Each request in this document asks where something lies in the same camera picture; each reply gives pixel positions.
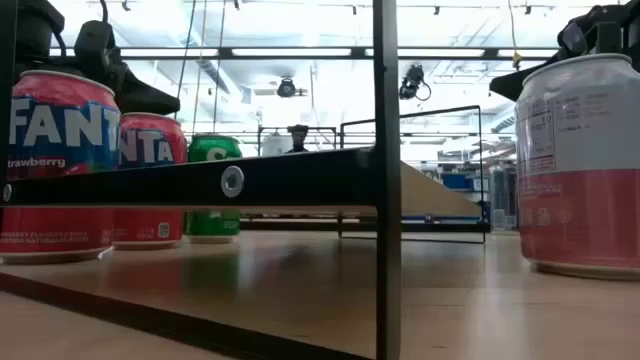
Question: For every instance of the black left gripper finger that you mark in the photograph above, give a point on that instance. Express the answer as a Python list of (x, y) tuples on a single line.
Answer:
[(145, 100)]

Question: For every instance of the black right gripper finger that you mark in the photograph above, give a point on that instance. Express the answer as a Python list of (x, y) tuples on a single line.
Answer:
[(510, 82)]

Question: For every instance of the red Fanta strawberry can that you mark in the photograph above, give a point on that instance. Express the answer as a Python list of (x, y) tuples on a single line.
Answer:
[(150, 145), (60, 125)]

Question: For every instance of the green Sprite can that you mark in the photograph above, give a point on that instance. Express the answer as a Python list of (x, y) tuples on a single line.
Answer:
[(212, 147)]

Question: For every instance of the white pink lemonade can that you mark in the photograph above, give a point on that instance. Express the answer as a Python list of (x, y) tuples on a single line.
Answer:
[(580, 175)]

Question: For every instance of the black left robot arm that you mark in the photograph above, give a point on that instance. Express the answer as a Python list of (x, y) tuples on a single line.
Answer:
[(35, 25)]

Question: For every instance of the blue storage bin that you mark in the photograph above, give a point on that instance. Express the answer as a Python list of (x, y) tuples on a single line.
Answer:
[(460, 181)]

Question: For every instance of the slim silver can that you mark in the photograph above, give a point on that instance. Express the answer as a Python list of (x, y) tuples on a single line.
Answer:
[(504, 200)]

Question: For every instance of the black overhead rig bar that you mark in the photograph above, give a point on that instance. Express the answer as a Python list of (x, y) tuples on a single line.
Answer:
[(357, 52)]

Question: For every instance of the person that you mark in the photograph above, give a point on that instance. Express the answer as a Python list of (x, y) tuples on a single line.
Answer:
[(298, 137)]

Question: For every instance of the black round ceiling camera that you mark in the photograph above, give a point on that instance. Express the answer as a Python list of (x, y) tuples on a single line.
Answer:
[(287, 88)]

